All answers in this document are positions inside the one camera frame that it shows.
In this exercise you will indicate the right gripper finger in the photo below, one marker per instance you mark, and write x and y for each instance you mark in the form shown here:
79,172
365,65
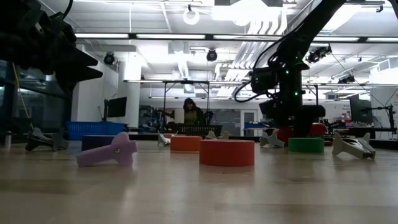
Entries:
303,127
284,124

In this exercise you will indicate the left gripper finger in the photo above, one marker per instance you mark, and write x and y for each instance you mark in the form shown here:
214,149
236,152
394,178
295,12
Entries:
81,76
79,59

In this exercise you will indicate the green tape roll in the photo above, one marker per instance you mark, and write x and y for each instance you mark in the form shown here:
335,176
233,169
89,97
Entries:
306,145

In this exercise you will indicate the grey staple remover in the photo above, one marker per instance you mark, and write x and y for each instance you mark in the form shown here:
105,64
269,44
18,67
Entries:
272,141

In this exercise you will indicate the silver binder clip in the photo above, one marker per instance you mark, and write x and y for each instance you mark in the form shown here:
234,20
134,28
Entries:
217,135
162,140
56,141
348,146

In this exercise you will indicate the orange red tape roll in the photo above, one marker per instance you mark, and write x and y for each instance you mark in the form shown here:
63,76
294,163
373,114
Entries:
227,154

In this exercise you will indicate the purple tape roll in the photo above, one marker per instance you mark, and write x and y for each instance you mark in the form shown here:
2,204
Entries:
96,142

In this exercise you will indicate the small silver metal cylinder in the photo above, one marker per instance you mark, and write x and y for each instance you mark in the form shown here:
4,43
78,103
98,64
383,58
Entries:
102,154

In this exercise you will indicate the pink tape roll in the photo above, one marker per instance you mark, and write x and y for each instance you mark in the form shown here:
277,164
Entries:
185,143

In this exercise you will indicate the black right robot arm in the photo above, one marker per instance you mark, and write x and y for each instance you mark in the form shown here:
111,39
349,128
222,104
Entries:
308,31

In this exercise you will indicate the black ceiling spotlight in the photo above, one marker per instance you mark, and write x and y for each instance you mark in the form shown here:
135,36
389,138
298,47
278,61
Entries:
109,58
211,55

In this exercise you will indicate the black metal gantry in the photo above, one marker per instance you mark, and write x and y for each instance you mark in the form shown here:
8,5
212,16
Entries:
186,82
316,93

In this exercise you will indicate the blue background crate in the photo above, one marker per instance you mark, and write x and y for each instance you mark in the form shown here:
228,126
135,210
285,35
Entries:
253,125

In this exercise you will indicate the white ceiling light strip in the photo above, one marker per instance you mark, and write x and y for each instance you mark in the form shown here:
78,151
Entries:
335,39
102,35
382,40
233,37
171,36

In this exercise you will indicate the white door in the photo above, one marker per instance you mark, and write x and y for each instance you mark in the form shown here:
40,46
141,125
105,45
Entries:
248,121

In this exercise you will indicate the black monitor on stand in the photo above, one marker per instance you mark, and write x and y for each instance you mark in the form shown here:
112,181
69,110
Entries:
116,107

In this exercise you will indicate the blue plastic bin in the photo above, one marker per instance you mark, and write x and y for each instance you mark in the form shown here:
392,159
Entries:
93,129

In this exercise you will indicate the small black ceiling rig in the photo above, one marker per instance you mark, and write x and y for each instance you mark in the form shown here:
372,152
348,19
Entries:
346,80

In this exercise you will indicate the cluttered background workbench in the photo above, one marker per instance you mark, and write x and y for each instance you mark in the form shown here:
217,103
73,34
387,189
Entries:
373,130

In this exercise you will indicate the black plastic bin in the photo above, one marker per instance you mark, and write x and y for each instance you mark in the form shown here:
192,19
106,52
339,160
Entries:
199,130

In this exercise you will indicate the black boom stand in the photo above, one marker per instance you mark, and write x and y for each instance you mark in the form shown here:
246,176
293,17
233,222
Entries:
390,118

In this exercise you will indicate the person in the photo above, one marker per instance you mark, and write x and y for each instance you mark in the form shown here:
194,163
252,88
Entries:
192,115

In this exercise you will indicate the small grey cylinder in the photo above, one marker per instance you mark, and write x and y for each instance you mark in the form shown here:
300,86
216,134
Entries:
7,140

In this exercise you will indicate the white paper roll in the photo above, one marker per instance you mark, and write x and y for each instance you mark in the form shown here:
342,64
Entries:
179,116

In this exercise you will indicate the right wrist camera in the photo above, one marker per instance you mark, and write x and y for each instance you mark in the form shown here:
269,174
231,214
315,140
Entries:
264,80

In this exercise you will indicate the black ceiling camera rig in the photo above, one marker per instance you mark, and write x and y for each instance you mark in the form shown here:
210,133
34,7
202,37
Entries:
317,54

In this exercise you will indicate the black aluminium table frame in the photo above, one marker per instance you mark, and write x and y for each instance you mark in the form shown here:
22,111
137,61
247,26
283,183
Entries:
385,143

